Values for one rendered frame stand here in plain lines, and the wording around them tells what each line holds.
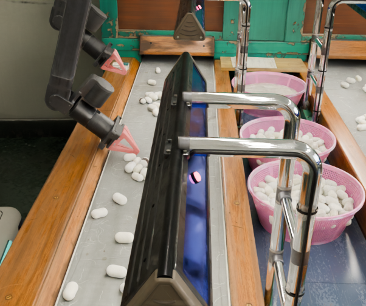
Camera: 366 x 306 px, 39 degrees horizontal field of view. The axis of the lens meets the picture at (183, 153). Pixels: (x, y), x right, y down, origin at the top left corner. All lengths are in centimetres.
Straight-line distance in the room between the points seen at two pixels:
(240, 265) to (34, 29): 235
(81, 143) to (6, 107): 190
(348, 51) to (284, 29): 26
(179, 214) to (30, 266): 55
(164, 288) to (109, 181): 87
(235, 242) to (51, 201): 41
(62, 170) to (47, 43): 188
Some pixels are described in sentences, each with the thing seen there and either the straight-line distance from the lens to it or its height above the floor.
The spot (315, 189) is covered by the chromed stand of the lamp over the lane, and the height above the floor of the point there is 107.
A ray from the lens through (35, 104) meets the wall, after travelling 323.
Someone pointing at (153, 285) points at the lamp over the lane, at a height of 110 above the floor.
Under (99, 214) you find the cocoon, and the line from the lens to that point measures 112.
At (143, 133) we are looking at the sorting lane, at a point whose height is 74.
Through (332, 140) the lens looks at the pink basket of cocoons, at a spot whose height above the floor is 76.
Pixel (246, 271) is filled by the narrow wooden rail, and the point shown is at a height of 76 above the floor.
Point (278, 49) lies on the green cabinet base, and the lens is 215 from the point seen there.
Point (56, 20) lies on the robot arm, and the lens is 162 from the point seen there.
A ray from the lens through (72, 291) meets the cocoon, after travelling 93.
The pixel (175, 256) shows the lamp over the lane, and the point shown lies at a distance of 43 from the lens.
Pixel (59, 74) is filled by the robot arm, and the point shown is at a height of 98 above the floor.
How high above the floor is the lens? 137
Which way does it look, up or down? 27 degrees down
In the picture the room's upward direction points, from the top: 1 degrees clockwise
